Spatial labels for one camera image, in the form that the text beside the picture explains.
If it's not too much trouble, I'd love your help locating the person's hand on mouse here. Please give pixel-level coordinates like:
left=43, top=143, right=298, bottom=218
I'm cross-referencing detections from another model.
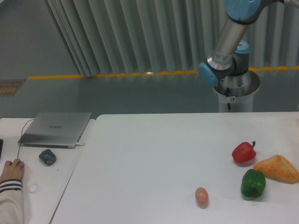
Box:
left=0, top=159, right=24, bottom=182

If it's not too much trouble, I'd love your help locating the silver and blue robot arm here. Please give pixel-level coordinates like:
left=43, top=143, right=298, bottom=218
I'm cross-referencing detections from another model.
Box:
left=198, top=0, right=299, bottom=85

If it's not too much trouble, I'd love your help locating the cream striped sleeve forearm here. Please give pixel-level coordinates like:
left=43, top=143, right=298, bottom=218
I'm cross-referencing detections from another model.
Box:
left=0, top=179, right=24, bottom=224

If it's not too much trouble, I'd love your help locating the red bell pepper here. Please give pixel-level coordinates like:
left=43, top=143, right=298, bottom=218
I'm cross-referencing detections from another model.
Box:
left=232, top=141, right=256, bottom=163

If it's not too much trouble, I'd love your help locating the green bell pepper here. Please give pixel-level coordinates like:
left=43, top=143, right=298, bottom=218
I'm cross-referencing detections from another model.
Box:
left=241, top=169, right=266, bottom=198

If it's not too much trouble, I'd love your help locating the small white cap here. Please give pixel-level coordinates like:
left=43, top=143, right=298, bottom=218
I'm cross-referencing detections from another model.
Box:
left=28, top=184, right=39, bottom=194

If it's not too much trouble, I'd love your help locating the black keyboard edge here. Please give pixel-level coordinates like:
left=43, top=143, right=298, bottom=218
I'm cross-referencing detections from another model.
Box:
left=0, top=139, right=4, bottom=159

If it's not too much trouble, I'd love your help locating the black earbuds case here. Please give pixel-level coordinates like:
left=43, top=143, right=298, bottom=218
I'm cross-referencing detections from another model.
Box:
left=39, top=149, right=57, bottom=167

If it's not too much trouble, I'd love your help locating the silver closed laptop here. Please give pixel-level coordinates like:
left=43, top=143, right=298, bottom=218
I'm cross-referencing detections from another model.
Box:
left=18, top=112, right=91, bottom=148

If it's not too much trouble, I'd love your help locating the white laptop plug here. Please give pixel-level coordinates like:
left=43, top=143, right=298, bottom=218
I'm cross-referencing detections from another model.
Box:
left=76, top=142, right=85, bottom=147

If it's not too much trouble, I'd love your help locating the brown floor sign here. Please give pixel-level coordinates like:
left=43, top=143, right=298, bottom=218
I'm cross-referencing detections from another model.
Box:
left=0, top=79, right=26, bottom=96

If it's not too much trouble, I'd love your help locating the brown egg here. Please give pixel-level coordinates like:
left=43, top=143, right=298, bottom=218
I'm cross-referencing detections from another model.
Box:
left=195, top=187, right=208, bottom=205

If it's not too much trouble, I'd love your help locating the orange triangular bread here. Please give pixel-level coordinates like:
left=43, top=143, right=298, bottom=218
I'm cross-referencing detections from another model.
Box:
left=253, top=155, right=299, bottom=183

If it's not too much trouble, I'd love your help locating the thin mouse cable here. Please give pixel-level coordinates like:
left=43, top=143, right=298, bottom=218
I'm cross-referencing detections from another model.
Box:
left=17, top=118, right=35, bottom=160

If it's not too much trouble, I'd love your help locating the black pedestal cable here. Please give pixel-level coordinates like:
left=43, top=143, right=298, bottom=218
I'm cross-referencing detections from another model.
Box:
left=226, top=87, right=232, bottom=113

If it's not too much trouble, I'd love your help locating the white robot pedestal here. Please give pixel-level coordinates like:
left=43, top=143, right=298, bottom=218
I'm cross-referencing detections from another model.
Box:
left=213, top=70, right=261, bottom=112

